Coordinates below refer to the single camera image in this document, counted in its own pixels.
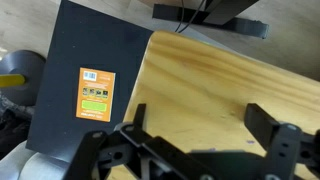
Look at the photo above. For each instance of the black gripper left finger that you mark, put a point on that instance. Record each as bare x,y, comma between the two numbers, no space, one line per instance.
100,156

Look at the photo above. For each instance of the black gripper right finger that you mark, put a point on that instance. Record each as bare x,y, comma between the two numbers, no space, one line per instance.
286,150

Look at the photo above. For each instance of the orange printed label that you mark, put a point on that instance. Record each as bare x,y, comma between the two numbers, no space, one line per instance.
95,96

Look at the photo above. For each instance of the black fabric heap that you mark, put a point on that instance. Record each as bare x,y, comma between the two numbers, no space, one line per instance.
10,130

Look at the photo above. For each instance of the yellow tube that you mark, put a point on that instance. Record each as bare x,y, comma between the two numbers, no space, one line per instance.
11,80

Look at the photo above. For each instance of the grey round disc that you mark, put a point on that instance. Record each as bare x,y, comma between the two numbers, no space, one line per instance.
23,63

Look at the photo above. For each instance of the black stand base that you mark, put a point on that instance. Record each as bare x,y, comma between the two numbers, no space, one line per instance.
233,23

